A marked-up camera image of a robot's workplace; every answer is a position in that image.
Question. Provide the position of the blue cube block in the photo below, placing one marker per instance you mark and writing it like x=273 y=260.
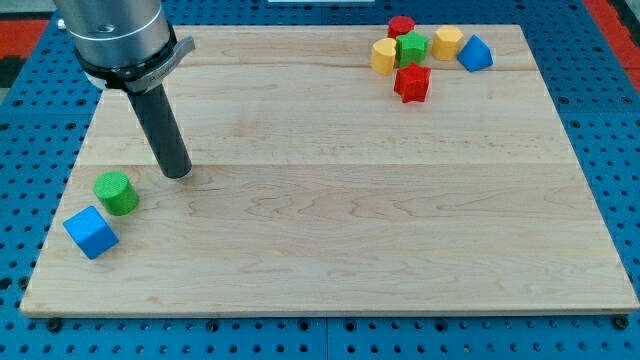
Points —
x=90 y=232

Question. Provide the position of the yellow hexagon block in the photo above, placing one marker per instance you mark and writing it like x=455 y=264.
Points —
x=447 y=42

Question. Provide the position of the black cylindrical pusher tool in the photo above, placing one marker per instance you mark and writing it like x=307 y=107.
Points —
x=158 y=123

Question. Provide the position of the red star block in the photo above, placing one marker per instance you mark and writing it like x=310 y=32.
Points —
x=412 y=82

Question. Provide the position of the light wooden board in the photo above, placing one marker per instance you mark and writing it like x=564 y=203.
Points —
x=315 y=191

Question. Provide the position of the yellow heart block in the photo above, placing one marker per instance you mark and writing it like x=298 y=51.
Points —
x=383 y=56

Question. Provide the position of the red cylinder block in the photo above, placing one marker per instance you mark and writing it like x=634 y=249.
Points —
x=399 y=25

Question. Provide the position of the blue triangular prism block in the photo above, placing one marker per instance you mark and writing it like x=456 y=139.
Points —
x=475 y=55

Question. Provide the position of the green star block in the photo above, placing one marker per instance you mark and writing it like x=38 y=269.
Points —
x=411 y=47

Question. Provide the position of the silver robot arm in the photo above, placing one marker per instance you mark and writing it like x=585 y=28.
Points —
x=123 y=44

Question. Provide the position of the green cylinder block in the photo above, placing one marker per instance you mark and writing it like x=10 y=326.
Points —
x=116 y=193

